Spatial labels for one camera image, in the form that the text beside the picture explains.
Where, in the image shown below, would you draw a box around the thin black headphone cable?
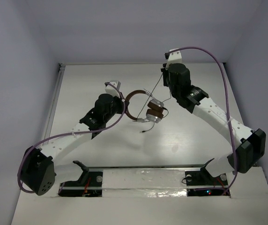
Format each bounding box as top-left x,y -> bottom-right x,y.
137,70 -> 173,134

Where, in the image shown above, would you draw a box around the brown silver headphones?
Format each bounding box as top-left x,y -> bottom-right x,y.
126,90 -> 165,123

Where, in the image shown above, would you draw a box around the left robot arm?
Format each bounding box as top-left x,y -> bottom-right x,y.
17,94 -> 129,196

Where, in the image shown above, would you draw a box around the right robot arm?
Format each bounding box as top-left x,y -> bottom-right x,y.
161,63 -> 266,184

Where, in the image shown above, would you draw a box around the white foil taped panel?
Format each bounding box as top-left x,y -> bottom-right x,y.
102,169 -> 187,198

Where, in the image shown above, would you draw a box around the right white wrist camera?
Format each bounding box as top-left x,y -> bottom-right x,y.
164,51 -> 182,70

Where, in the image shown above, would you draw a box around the left side aluminium rail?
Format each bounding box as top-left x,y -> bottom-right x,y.
41,63 -> 66,140

